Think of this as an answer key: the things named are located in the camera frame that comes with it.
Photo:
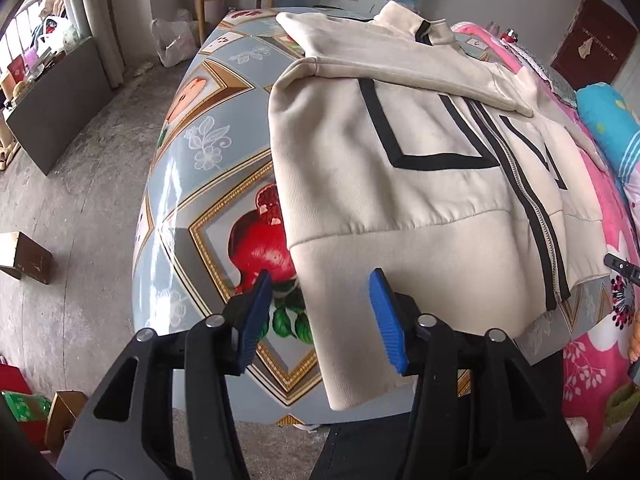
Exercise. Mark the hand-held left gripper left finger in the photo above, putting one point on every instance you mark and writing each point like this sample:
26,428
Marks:
256,320

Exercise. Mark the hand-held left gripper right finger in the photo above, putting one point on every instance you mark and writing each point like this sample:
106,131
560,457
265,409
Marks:
387,320

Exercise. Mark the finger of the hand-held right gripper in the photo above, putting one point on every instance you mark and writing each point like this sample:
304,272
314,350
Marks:
622,267

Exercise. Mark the cream zip jacket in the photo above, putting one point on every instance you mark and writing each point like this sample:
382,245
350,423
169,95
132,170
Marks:
400,210

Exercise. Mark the person's right forearm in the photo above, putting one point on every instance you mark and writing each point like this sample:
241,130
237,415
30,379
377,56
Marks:
622,405

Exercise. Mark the person's right hand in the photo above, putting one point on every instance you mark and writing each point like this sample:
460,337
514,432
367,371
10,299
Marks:
636,340

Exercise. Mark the pink floral blanket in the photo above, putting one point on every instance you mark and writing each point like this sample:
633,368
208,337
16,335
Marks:
590,370

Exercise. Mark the blue patterned pillow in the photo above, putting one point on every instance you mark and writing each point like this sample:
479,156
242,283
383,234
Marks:
607,120

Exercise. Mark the fruit print tablecloth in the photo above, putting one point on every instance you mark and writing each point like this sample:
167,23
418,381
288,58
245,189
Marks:
200,125

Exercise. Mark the white lace cloth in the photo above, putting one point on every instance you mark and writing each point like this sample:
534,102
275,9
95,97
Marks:
547,75

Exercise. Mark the open cardboard box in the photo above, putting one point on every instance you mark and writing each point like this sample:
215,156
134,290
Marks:
65,420

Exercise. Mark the dark red door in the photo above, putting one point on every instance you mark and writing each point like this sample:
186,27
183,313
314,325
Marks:
595,45

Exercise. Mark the small brown box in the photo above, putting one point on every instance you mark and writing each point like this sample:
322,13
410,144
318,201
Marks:
25,257

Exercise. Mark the green box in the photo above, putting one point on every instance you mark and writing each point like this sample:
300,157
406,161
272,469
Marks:
25,406

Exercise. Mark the red box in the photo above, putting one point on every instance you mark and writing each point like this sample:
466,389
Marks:
15,380

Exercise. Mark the white plastic bag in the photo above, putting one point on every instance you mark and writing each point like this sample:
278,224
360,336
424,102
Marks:
172,40

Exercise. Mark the dark grey cabinet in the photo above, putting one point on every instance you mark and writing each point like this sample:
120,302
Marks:
55,105

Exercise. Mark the grey curtain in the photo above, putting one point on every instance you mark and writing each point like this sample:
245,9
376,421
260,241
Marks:
95,20

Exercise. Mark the red print plastic bag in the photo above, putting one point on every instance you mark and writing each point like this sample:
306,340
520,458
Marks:
57,32

